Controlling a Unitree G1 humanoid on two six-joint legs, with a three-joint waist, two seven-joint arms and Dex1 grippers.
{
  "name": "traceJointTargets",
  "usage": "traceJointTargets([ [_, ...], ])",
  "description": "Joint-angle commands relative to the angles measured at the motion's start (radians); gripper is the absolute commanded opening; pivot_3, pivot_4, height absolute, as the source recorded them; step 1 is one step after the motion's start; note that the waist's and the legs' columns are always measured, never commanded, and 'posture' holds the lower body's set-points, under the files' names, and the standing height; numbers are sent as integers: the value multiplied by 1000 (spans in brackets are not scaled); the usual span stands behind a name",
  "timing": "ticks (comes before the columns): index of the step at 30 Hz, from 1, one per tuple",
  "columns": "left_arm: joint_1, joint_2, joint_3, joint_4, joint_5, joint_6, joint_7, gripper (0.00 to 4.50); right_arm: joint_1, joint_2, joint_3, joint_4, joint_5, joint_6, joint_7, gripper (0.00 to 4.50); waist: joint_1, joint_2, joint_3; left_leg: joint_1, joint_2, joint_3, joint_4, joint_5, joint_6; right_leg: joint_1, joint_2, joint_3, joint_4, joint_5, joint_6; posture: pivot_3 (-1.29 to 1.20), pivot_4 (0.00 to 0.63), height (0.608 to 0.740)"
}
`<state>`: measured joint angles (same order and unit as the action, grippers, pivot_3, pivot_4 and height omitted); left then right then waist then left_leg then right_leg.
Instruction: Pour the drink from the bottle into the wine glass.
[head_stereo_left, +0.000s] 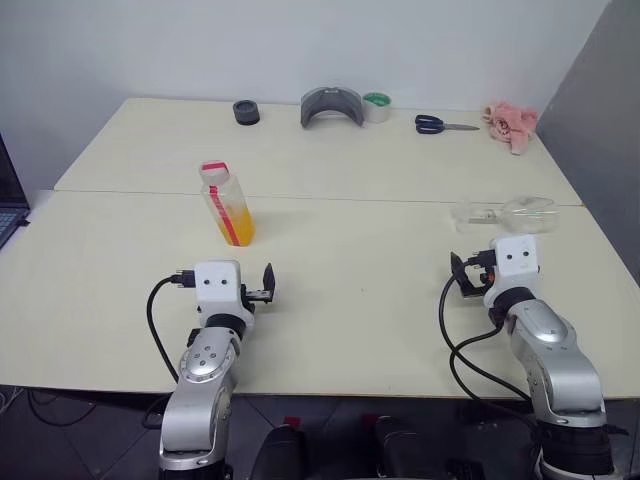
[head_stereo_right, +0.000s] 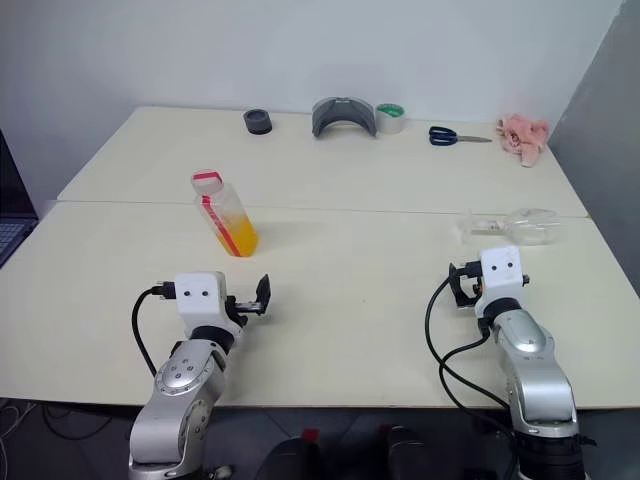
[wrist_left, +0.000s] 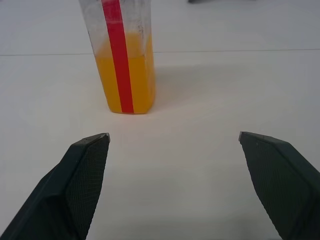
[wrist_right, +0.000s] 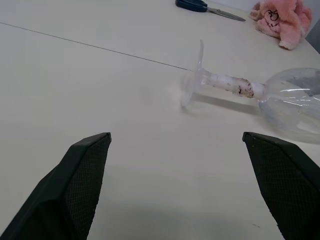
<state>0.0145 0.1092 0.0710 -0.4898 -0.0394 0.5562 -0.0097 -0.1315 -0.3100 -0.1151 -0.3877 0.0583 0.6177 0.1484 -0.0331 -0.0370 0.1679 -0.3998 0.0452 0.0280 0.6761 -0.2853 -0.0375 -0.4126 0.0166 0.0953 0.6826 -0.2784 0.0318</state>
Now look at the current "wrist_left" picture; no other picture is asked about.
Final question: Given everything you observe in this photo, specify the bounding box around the clear bottle with red tape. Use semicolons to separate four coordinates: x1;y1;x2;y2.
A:
78;0;157;116

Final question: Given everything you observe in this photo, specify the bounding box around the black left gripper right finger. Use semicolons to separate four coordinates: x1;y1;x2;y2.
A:
238;131;320;240

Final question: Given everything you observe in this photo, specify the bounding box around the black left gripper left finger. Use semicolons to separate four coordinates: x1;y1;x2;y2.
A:
0;132;111;240

